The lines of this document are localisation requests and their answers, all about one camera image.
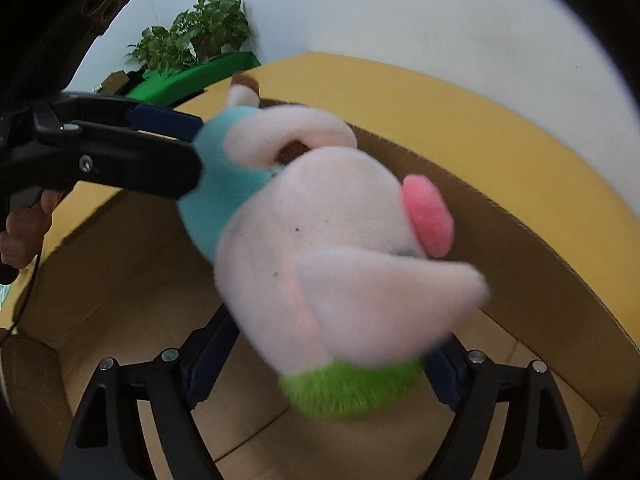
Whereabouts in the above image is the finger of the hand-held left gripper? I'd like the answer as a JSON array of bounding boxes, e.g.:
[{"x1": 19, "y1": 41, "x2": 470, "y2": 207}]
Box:
[
  {"x1": 34, "y1": 114, "x2": 204, "y2": 202},
  {"x1": 61, "y1": 91, "x2": 203, "y2": 142}
]

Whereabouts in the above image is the cardboard box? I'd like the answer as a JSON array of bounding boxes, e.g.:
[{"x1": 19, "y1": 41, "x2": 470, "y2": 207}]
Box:
[{"x1": 0, "y1": 87, "x2": 640, "y2": 480}]

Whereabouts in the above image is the person's left hand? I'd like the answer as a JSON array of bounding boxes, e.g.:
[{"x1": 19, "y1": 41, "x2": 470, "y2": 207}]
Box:
[{"x1": 0, "y1": 189, "x2": 57, "y2": 282}]

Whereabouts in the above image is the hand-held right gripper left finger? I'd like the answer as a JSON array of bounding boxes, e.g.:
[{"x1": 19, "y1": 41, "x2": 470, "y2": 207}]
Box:
[{"x1": 59, "y1": 305, "x2": 240, "y2": 480}]

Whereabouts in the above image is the green cloth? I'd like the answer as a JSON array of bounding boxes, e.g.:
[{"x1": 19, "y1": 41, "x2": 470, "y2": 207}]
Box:
[{"x1": 125, "y1": 51, "x2": 262, "y2": 107}]

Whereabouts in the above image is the small brown carton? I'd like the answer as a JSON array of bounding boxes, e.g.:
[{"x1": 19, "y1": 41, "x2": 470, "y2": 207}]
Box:
[{"x1": 99, "y1": 71, "x2": 132, "y2": 94}]

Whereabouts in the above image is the pink pig plush toy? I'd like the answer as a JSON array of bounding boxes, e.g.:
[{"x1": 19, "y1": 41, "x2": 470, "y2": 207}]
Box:
[{"x1": 177, "y1": 71, "x2": 491, "y2": 422}]

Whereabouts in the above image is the small potted green plant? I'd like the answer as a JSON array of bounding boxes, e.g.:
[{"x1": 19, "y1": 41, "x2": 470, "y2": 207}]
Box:
[{"x1": 125, "y1": 25, "x2": 197, "y2": 77}]

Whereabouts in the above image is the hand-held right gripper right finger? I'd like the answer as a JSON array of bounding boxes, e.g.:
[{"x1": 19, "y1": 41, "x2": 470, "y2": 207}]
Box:
[{"x1": 424, "y1": 334, "x2": 587, "y2": 480}]

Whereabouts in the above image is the tall potted green plant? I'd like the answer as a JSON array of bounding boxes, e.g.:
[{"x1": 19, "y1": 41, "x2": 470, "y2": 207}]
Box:
[{"x1": 172, "y1": 0, "x2": 252, "y2": 61}]

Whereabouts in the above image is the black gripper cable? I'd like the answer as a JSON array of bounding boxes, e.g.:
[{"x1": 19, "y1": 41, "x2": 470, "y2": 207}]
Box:
[{"x1": 0, "y1": 254, "x2": 42, "y2": 347}]

